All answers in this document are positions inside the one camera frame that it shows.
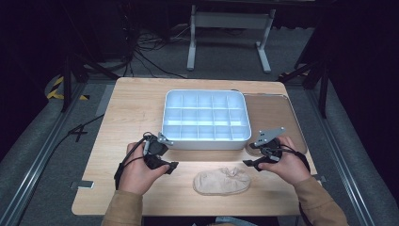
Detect black floor cable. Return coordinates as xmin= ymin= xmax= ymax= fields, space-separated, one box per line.
xmin=17 ymin=114 xmax=105 ymax=220

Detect white divided organizer box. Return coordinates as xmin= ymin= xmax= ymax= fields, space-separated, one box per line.
xmin=161 ymin=89 xmax=252 ymax=151

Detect aluminium floor rail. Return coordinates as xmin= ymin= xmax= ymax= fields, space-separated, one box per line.
xmin=0 ymin=82 xmax=88 ymax=226
xmin=305 ymin=88 xmax=379 ymax=226

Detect bundle of black cables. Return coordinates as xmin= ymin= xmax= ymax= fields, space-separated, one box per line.
xmin=121 ymin=18 xmax=189 ymax=80

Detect beige sock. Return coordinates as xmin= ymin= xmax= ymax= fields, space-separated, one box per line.
xmin=192 ymin=167 xmax=252 ymax=196

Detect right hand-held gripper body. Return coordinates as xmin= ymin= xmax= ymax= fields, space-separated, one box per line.
xmin=249 ymin=126 xmax=287 ymax=163

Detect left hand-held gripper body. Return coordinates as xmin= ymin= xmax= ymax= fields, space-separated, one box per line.
xmin=142 ymin=131 xmax=174 ymax=170

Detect white metal stand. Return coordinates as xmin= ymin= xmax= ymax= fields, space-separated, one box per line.
xmin=186 ymin=4 xmax=277 ymax=74

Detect hand-held gripper cable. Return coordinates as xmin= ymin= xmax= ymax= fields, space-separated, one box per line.
xmin=263 ymin=144 xmax=312 ymax=173
xmin=114 ymin=132 xmax=158 ymax=191

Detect left hand-held gripper cable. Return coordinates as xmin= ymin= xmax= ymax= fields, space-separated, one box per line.
xmin=114 ymin=132 xmax=158 ymax=191

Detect black tripod stand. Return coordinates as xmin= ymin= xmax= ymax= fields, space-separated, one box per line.
xmin=278 ymin=58 xmax=334 ymax=120
xmin=60 ymin=52 xmax=120 ymax=113

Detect right hand-held gripper cable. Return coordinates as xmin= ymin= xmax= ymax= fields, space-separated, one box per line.
xmin=263 ymin=144 xmax=312 ymax=173

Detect person's blue jeans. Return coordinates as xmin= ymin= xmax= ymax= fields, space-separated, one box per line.
xmin=191 ymin=216 xmax=259 ymax=226

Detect person's right hand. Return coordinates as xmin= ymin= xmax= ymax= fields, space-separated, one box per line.
xmin=258 ymin=136 xmax=312 ymax=186

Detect person's left hand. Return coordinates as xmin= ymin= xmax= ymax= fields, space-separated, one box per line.
xmin=118 ymin=142 xmax=170 ymax=196

